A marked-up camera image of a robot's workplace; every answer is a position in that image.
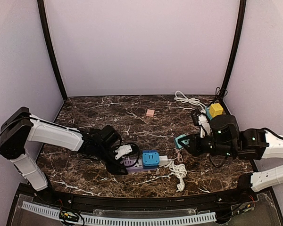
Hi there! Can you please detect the white cable of purple strip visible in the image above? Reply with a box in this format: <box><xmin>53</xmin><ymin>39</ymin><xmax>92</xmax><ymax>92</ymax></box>
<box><xmin>159</xmin><ymin>160</ymin><xmax>188</xmax><ymax>193</ymax></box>

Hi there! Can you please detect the yellow cube socket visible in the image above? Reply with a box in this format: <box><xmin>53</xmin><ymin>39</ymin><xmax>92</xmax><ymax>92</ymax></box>
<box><xmin>209</xmin><ymin>103</ymin><xmax>224</xmax><ymax>118</ymax></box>

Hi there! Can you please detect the dark blue cube socket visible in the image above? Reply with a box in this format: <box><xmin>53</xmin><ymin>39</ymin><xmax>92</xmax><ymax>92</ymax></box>
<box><xmin>143</xmin><ymin>165</ymin><xmax>158</xmax><ymax>170</ymax></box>

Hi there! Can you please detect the blue adapter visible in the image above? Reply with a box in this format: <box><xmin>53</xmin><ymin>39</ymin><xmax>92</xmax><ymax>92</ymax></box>
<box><xmin>142</xmin><ymin>150</ymin><xmax>160</xmax><ymax>167</ymax></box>

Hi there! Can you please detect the white slotted cable duct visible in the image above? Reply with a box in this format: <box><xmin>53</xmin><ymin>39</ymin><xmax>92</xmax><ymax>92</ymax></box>
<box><xmin>21</xmin><ymin>201</ymin><xmax>216</xmax><ymax>226</ymax></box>

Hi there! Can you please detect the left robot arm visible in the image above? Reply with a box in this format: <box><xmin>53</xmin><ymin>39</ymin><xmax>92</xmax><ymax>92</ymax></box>
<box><xmin>0</xmin><ymin>107</ymin><xmax>128</xmax><ymax>192</ymax></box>

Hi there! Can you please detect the white charger cube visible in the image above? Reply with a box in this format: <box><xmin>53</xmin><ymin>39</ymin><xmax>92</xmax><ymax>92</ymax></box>
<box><xmin>158</xmin><ymin>155</ymin><xmax>169</xmax><ymax>166</ymax></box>

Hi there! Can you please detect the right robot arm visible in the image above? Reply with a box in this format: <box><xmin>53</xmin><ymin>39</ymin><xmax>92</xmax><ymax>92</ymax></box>
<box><xmin>178</xmin><ymin>115</ymin><xmax>283</xmax><ymax>192</ymax></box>

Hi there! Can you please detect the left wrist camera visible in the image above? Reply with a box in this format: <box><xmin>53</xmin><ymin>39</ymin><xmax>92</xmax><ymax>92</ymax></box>
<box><xmin>115</xmin><ymin>143</ymin><xmax>140</xmax><ymax>160</ymax></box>

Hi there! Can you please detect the small teal plug adapter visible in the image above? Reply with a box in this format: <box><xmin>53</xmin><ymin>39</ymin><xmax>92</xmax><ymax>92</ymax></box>
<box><xmin>174</xmin><ymin>134</ymin><xmax>189</xmax><ymax>149</ymax></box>

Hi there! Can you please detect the black usb cable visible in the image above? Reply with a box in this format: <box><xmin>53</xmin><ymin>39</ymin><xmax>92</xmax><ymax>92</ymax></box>
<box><xmin>212</xmin><ymin>86</ymin><xmax>228</xmax><ymax>104</ymax></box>

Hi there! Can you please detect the pink charger cube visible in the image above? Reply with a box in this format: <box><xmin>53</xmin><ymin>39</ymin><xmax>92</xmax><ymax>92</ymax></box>
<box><xmin>146</xmin><ymin>109</ymin><xmax>160</xmax><ymax>118</ymax></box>

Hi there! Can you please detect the teal power strip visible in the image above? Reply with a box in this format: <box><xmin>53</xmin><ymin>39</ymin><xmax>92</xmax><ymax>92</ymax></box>
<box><xmin>205</xmin><ymin>107</ymin><xmax>213</xmax><ymax>119</ymax></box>

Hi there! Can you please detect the purple power strip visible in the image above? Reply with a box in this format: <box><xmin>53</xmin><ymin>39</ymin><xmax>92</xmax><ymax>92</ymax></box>
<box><xmin>122</xmin><ymin>159</ymin><xmax>144</xmax><ymax>173</ymax></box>

